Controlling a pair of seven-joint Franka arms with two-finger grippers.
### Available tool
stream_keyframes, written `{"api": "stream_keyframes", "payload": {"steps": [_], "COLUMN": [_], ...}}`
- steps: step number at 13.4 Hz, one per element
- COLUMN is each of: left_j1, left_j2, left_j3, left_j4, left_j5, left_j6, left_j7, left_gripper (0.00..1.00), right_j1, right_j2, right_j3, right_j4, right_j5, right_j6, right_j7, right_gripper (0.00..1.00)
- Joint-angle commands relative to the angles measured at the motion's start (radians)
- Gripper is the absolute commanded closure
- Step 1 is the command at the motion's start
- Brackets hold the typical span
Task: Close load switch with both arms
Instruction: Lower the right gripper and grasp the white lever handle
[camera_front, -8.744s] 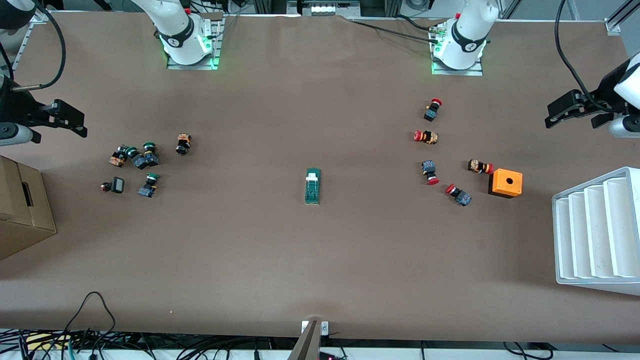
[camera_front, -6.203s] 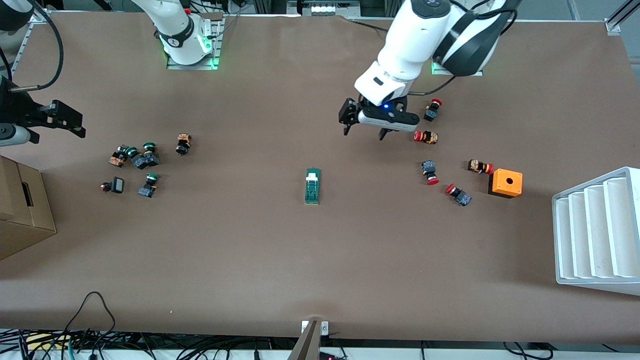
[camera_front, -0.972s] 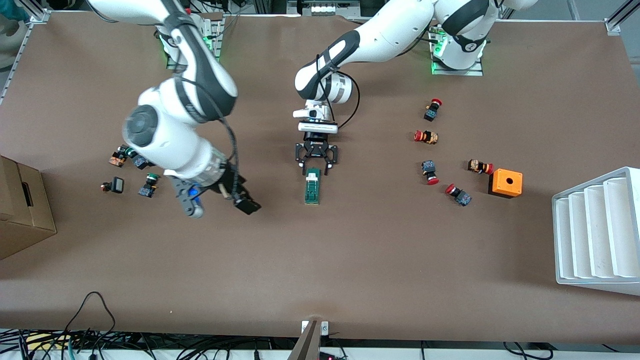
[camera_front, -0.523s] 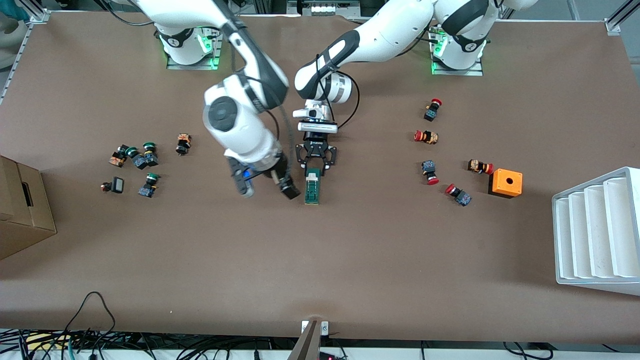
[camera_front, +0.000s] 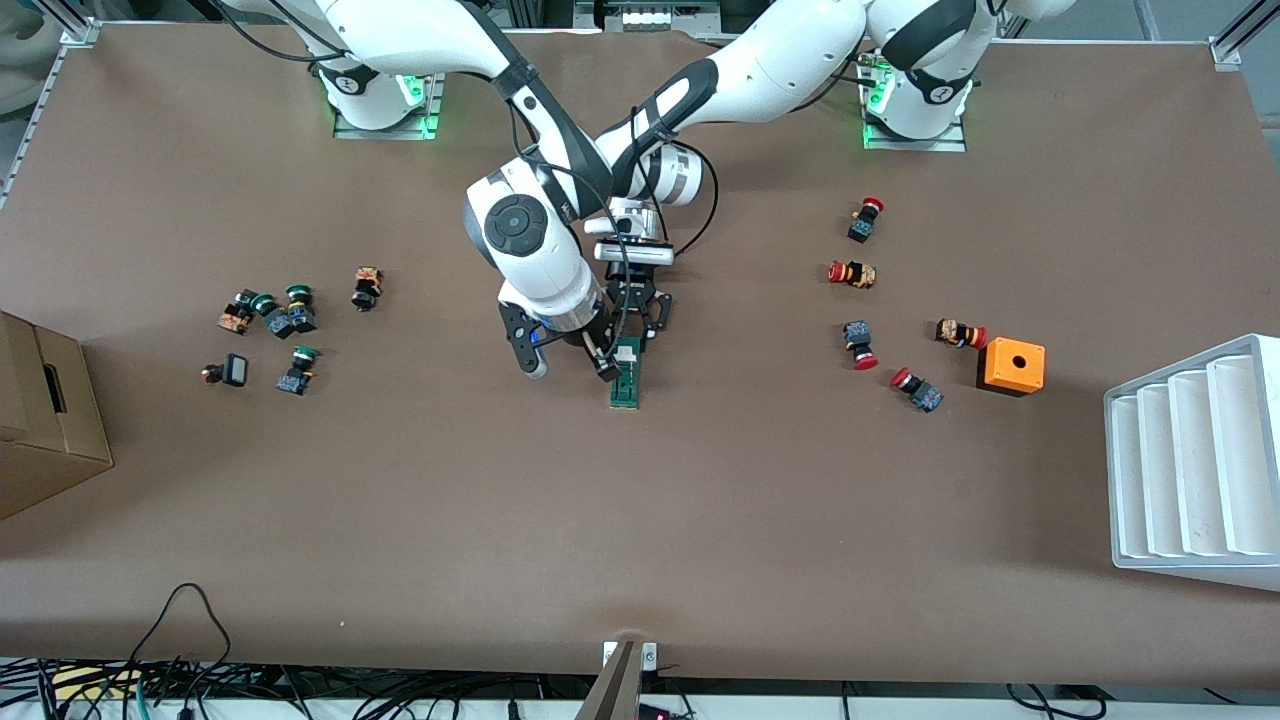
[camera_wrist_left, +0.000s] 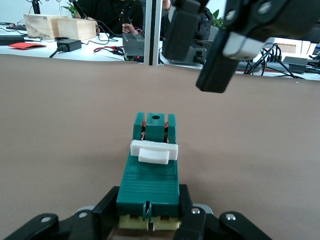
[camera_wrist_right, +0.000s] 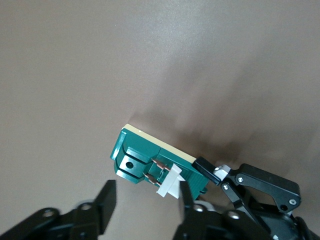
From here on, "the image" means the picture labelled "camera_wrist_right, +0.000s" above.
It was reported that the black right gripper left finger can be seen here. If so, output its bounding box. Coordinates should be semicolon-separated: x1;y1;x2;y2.
0;179;118;240

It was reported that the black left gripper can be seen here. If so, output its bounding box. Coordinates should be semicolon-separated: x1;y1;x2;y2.
193;156;320;240

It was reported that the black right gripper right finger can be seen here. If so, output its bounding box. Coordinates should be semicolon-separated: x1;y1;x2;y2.
172;180;272;240

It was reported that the green knife load switch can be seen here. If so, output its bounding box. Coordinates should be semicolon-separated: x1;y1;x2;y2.
109;123;209;200

